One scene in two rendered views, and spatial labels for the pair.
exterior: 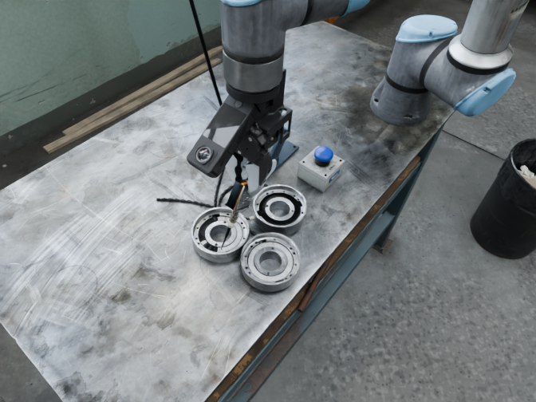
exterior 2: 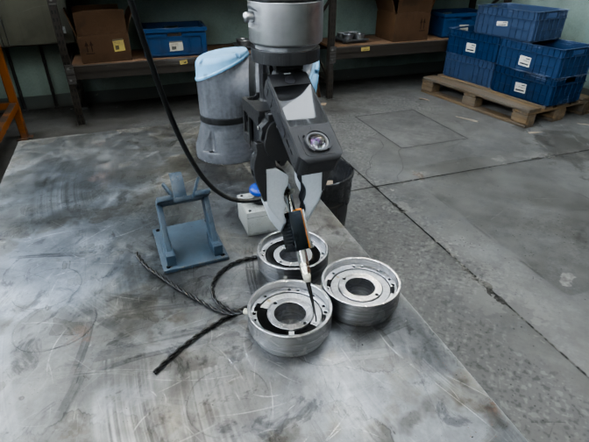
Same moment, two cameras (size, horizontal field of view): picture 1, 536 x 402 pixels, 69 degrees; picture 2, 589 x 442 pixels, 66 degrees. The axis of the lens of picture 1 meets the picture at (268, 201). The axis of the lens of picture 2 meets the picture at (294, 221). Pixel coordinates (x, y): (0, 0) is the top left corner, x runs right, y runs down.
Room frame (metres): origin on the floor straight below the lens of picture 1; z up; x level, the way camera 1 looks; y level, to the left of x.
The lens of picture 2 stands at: (0.16, 0.44, 1.22)
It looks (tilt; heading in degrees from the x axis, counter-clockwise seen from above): 31 degrees down; 303
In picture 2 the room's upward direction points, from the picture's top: straight up
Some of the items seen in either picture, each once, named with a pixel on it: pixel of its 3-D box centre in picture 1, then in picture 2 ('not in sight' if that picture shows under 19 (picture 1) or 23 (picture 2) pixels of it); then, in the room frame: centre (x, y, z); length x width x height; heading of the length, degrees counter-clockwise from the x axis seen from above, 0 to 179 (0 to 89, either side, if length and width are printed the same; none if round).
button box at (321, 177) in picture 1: (322, 167); (261, 209); (0.59, -0.11, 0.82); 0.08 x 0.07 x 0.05; 143
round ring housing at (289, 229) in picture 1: (279, 210); (293, 259); (0.47, -0.02, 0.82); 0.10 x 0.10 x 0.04
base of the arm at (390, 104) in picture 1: (404, 91); (227, 131); (0.85, -0.33, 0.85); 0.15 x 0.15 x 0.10
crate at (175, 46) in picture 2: not in sight; (173, 39); (3.20, -2.39, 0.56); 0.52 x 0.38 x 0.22; 50
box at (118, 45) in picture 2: not in sight; (102, 32); (3.51, -1.95, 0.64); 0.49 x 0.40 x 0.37; 58
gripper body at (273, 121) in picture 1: (255, 113); (283, 102); (0.44, 0.03, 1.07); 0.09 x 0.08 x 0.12; 146
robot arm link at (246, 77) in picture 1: (251, 63); (282, 24); (0.44, 0.03, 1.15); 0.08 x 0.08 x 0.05
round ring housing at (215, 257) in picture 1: (221, 235); (289, 317); (0.40, 0.08, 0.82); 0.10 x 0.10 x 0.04
